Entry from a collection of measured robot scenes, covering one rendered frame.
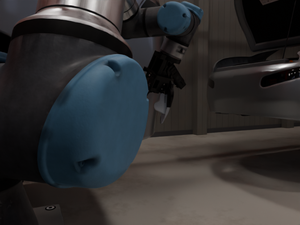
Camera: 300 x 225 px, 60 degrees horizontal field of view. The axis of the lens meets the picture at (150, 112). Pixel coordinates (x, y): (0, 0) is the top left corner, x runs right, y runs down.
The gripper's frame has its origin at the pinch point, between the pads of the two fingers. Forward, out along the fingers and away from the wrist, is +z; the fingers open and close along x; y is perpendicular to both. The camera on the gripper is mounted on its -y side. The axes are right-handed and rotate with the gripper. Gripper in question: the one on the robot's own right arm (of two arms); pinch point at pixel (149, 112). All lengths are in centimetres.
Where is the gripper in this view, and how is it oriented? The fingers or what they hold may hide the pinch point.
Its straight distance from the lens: 87.2
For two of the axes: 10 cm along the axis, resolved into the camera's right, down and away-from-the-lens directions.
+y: -7.4, -1.0, -6.6
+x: 5.4, 5.0, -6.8
